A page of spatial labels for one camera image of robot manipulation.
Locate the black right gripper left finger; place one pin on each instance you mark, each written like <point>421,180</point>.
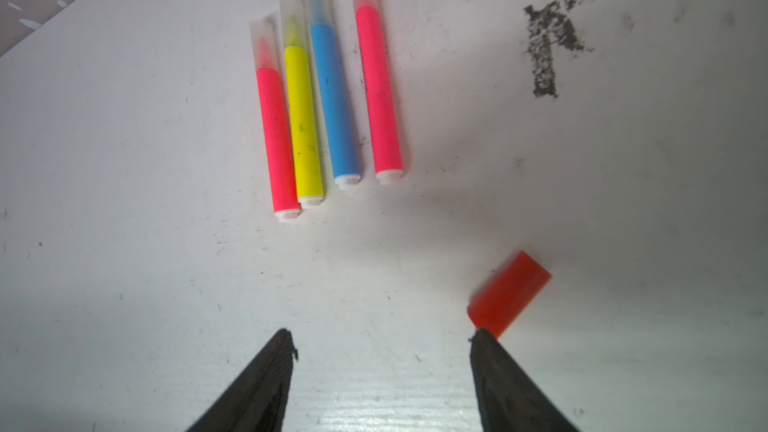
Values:
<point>257,399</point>

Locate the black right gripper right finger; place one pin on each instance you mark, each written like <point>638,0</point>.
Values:
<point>508,400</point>

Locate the red pen cap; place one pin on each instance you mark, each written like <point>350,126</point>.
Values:
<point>497,303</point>

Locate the blue highlighter pen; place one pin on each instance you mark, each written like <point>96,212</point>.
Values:
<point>329,72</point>

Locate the pink-red highlighter pen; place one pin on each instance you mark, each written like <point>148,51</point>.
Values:
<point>388,163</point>

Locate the pink highlighter pen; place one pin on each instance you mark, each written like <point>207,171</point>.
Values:
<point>275,122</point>

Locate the yellow highlighter pen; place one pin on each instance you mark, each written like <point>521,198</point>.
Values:
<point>306,157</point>

